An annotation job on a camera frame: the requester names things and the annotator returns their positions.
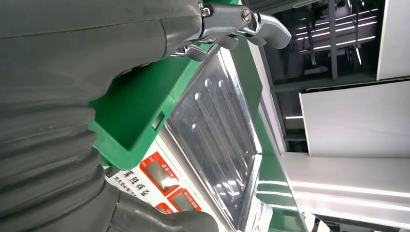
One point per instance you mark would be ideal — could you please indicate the white electronic scale steel tray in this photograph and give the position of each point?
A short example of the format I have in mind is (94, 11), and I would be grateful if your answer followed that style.
(217, 134)

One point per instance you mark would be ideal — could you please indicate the dark glass partition window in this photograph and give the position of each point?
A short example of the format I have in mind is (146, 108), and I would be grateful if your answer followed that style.
(320, 64)

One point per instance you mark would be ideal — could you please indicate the green plastic crate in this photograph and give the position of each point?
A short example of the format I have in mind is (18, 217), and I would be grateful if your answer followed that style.
(137, 112)

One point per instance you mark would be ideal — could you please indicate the narrow white partition panel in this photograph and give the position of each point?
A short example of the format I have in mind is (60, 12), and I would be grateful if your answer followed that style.
(395, 38)

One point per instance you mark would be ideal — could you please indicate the large white partition panel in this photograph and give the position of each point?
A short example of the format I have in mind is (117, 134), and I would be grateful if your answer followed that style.
(352, 121)

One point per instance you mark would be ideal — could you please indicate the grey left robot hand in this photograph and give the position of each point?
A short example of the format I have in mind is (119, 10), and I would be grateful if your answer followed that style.
(80, 54)

